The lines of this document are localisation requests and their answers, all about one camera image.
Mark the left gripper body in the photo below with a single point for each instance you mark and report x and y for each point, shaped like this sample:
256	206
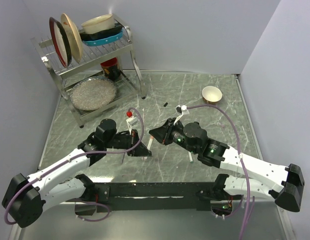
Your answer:
126	140

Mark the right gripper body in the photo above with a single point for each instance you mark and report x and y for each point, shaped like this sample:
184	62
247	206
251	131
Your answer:
173	134

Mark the pink marker pen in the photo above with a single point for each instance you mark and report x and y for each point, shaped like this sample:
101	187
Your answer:
150	143

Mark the green marker pen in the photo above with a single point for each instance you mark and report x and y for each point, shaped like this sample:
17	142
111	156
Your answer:
190	157

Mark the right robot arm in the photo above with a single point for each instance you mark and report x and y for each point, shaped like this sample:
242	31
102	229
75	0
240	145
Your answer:
282	184

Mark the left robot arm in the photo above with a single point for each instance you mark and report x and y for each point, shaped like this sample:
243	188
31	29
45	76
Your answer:
27	197

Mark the small cream bowl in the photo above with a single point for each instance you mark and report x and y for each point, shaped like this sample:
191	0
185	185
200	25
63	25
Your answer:
211	95

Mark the clear glass plate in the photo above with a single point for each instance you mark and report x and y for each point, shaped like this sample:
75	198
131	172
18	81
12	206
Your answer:
93	93

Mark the black base bar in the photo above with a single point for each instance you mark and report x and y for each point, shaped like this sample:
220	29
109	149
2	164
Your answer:
157	195

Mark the steel dish rack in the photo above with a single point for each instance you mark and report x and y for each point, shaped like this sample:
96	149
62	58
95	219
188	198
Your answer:
92	56

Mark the red black cup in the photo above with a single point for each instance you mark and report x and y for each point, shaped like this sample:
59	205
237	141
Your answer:
111	69

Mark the blue dotted dish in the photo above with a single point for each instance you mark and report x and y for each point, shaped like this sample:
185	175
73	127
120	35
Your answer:
103	41

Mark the beige plate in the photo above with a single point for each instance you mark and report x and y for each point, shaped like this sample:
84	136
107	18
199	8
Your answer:
73	37

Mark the black tray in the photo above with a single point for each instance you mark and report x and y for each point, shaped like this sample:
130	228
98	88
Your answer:
101	34

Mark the red black rimmed plate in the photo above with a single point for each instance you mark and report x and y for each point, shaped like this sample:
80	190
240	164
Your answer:
60	42

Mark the cream bowl on rack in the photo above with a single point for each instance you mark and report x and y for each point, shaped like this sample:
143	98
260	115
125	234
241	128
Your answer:
97	24

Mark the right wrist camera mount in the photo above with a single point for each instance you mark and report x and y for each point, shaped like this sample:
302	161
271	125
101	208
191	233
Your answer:
181	111

